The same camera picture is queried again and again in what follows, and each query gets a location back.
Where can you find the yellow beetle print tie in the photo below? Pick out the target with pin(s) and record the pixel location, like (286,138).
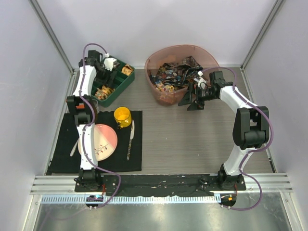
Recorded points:
(107,90)

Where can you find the aluminium frame rail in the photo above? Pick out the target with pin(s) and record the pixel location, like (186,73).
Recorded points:
(64,184)

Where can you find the pink translucent plastic bin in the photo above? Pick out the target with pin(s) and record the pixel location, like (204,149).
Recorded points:
(175,54)

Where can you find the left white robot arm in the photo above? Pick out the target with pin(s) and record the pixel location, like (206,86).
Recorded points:
(82,109)

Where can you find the yellow cup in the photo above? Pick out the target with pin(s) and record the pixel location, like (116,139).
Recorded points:
(122,116)

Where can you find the red white rolled tie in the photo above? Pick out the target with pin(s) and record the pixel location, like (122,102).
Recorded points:
(100,95)

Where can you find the orange cream rolled tie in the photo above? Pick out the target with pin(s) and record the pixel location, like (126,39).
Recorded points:
(127,70)

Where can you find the green compartment tray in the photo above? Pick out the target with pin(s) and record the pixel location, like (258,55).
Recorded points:
(121,82)

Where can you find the clear shot glass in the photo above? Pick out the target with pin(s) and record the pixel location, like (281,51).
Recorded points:
(96,106)

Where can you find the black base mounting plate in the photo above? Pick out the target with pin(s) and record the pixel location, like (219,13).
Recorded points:
(160,185)

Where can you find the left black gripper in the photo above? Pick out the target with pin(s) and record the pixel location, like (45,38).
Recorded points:
(108,82)

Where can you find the pink cream plate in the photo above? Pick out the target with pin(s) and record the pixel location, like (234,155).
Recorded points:
(105,141)

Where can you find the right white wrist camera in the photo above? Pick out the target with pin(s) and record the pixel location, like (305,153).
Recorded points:
(200,80)

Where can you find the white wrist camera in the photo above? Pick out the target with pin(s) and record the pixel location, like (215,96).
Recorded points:
(200,80)
(109,62)

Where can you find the dark floral tie pile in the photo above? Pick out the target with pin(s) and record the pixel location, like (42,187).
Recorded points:
(174,76)

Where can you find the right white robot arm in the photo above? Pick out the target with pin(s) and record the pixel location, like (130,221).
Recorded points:
(251,126)

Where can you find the orange mug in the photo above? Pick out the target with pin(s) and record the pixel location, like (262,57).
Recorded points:
(74,104)

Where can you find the silver fork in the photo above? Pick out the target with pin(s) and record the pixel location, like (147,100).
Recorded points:
(74,148)

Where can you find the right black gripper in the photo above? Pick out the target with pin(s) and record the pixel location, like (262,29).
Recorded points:
(198,104)

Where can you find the black cloth placemat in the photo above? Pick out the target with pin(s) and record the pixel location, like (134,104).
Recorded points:
(63,163)

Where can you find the white slotted cable duct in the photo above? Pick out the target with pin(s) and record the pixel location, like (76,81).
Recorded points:
(90,199)

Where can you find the patterned handle knife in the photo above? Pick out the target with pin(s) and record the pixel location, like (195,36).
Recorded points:
(130,139)

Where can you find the black white rolled tie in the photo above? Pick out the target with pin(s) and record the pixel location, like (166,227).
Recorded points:
(117,64)

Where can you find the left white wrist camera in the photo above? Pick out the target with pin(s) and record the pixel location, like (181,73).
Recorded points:
(109,62)

